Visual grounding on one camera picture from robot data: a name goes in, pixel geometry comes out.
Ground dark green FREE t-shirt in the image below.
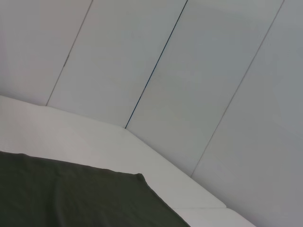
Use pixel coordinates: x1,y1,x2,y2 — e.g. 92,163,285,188
0,151,191,227

